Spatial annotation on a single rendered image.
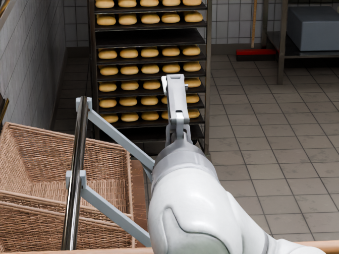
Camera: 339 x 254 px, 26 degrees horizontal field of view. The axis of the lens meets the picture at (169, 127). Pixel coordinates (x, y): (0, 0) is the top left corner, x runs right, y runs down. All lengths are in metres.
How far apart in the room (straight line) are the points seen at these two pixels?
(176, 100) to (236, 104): 4.33
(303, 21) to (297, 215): 2.24
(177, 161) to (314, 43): 4.96
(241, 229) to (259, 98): 4.65
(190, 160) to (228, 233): 0.16
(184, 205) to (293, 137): 4.03
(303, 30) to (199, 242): 5.07
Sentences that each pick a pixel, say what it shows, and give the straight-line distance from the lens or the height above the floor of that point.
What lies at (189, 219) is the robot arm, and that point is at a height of 1.53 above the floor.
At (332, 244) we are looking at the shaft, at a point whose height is 1.20.
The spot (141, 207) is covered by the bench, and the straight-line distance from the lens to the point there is 2.76.
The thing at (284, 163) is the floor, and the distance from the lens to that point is 4.48.
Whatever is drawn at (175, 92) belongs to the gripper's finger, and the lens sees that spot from 1.04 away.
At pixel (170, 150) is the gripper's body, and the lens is 0.98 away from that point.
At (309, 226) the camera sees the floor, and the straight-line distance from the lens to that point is 3.84.
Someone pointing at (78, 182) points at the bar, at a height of 1.17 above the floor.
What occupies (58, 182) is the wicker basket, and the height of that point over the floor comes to 0.59.
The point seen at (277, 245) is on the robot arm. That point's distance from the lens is 0.91.
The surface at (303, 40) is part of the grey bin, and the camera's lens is 5.84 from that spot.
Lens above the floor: 1.93
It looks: 23 degrees down
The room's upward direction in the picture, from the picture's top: straight up
